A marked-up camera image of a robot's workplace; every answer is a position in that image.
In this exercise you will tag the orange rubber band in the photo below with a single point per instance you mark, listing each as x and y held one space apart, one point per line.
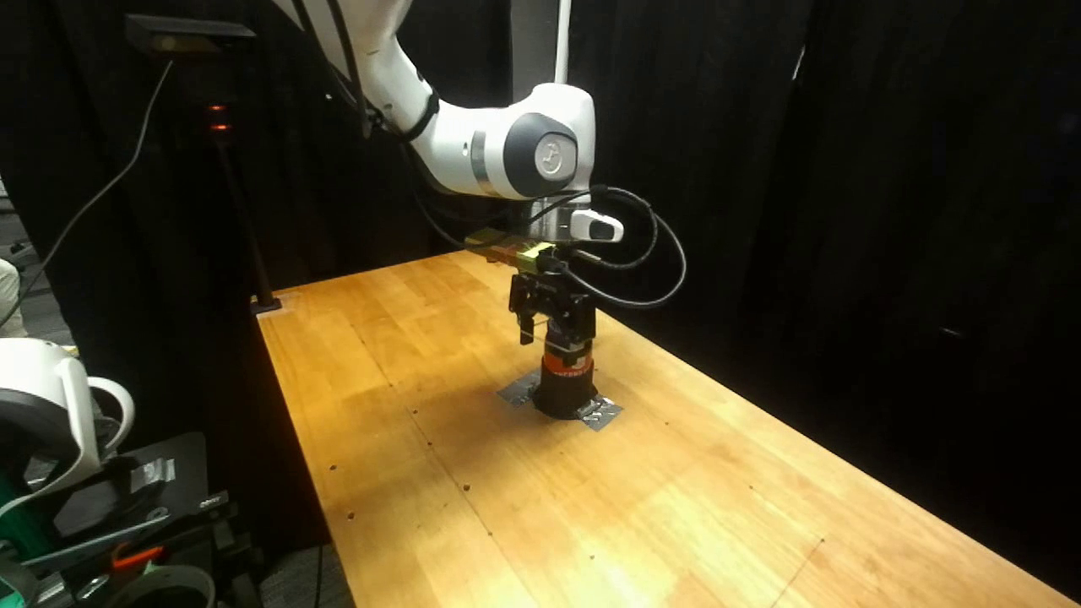
566 368

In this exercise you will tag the black camera on tripod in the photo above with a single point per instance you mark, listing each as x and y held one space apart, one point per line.
206 44

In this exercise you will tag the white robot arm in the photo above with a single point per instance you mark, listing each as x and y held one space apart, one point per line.
537 150

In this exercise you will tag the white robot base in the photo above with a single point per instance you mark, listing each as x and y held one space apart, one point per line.
76 416

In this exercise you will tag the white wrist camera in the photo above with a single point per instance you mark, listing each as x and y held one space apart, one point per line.
592 228

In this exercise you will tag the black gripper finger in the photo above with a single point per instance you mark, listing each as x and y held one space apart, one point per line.
525 321
577 343

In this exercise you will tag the dark jar with white lid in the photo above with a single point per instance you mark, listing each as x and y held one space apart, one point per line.
557 345

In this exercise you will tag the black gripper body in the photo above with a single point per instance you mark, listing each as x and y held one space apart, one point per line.
552 294

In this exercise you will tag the white vertical pole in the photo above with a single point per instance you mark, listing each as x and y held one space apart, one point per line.
562 41

